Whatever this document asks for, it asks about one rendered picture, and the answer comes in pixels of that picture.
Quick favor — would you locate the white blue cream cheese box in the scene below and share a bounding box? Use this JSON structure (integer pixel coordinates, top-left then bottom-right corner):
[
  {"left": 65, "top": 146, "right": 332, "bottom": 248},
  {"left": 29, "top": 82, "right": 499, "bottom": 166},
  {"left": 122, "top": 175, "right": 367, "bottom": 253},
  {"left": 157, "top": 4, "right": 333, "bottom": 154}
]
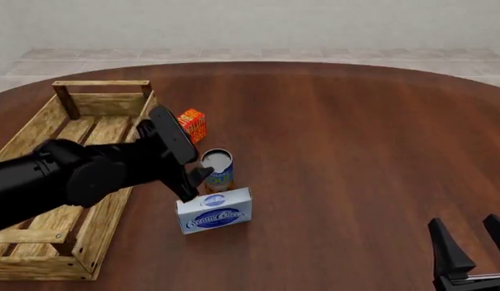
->
[{"left": 175, "top": 186, "right": 254, "bottom": 235}]

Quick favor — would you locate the wooden slat tray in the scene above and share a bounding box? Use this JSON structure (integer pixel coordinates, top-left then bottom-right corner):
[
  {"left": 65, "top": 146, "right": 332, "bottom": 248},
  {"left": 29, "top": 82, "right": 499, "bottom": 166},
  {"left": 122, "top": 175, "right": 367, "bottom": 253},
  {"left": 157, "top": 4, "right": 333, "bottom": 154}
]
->
[{"left": 0, "top": 80, "right": 159, "bottom": 281}]

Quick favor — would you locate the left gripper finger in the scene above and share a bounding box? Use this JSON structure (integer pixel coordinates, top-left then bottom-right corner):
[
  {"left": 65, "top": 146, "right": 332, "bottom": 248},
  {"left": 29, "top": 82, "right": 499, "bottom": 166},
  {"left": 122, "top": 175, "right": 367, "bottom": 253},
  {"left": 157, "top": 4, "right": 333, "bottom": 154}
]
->
[
  {"left": 191, "top": 167, "right": 214, "bottom": 187},
  {"left": 174, "top": 187, "right": 200, "bottom": 204}
]

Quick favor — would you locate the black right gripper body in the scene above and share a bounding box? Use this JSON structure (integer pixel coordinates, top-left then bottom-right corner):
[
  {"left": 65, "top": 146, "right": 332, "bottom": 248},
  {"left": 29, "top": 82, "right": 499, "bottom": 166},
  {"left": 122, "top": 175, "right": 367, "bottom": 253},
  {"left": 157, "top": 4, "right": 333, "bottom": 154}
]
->
[{"left": 432, "top": 269, "right": 500, "bottom": 291}]

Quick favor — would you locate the orange printed food box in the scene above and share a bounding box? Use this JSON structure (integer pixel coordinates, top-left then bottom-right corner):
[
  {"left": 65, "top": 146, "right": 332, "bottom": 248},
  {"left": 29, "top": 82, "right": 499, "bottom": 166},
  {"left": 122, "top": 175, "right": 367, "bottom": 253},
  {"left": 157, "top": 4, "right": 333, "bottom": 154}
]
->
[{"left": 177, "top": 108, "right": 207, "bottom": 146}]

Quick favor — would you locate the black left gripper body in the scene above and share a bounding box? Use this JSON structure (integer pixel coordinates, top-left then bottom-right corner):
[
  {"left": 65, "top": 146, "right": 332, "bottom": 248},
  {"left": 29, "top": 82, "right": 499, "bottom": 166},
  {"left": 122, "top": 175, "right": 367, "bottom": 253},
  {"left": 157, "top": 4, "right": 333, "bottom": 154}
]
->
[{"left": 159, "top": 150, "right": 199, "bottom": 195}]

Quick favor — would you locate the blue soup tin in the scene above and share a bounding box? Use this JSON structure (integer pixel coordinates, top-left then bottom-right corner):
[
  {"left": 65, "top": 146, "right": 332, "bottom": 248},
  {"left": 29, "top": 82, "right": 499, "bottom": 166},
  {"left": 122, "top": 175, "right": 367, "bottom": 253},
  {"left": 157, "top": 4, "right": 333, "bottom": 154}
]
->
[{"left": 200, "top": 148, "right": 236, "bottom": 196}]

